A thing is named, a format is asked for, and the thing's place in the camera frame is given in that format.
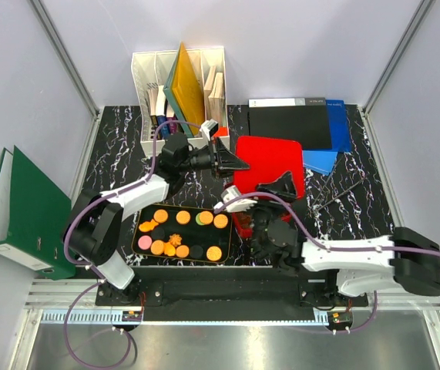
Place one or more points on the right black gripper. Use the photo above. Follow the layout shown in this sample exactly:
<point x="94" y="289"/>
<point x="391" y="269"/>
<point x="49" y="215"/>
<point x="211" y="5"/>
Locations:
<point x="284" y="186"/>

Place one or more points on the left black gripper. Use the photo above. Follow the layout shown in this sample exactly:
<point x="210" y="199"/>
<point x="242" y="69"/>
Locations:
<point x="224" y="159"/>

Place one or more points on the red tin lid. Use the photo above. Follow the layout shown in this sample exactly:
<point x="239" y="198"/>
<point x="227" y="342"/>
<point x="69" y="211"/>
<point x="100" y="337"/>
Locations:
<point x="269" y="159"/>

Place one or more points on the red tin box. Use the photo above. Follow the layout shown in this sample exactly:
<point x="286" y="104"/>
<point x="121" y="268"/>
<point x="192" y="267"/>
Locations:
<point x="244" y="220"/>

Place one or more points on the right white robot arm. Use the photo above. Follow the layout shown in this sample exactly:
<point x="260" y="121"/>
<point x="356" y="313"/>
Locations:
<point x="405" y="258"/>

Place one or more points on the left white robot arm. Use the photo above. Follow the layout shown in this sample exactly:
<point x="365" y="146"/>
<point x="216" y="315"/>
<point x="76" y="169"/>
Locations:
<point x="94" y="224"/>

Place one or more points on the orange small box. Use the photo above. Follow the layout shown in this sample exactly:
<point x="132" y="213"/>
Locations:
<point x="222" y="131"/>

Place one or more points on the light blue folder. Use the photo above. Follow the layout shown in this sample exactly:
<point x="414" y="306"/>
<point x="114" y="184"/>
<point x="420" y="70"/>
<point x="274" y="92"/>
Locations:
<point x="319" y="161"/>

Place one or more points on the far right round biscuit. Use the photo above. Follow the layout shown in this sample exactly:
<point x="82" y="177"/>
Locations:
<point x="220" y="221"/>

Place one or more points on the black folder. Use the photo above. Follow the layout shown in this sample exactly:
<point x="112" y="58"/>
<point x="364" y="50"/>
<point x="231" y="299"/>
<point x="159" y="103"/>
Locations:
<point x="304" y="120"/>

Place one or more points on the round biscuit behind green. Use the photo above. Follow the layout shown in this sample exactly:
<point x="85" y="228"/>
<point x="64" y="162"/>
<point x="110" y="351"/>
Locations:
<point x="183" y="217"/>

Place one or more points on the white file organizer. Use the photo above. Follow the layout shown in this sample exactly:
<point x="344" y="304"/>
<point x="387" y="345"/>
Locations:
<point x="150" y="71"/>

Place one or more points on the black cookie tray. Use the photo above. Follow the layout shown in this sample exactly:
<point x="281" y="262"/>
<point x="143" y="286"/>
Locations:
<point x="191" y="233"/>

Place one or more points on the yellow teal book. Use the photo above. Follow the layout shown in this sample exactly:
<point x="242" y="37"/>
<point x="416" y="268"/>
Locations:
<point x="184" y="94"/>

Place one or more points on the large round biscuit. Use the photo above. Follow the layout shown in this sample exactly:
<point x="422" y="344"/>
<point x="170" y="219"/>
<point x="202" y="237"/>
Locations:
<point x="160" y="216"/>

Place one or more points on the swirl meringue cookie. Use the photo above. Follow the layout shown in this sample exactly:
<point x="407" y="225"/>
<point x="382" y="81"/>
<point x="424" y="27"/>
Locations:
<point x="175" y="240"/>

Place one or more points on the corner round biscuit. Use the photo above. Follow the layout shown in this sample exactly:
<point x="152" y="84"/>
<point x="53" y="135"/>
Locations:
<point x="214" y="253"/>

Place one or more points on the black sandwich cookie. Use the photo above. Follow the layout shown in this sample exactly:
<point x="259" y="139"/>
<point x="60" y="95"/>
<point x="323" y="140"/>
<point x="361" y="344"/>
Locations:
<point x="158" y="233"/>
<point x="196" y="252"/>

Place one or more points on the plain round orange cookie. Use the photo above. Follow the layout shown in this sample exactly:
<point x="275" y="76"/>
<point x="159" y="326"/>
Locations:
<point x="182" y="251"/>

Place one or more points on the fish shaped cookie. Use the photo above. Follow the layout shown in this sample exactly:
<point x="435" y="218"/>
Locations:
<point x="147" y="226"/>

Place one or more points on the small fish cookie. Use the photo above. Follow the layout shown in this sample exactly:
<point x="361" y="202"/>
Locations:
<point x="169" y="250"/>

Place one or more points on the lower round biscuit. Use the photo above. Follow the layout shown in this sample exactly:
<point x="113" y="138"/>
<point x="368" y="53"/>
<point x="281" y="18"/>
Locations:
<point x="157" y="247"/>

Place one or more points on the pink sandwich cookie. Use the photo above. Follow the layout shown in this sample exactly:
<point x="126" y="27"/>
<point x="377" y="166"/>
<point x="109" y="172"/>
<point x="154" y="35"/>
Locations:
<point x="145" y="242"/>

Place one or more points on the green ring binder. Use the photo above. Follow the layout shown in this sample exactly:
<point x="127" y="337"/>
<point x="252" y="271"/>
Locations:
<point x="33" y="211"/>

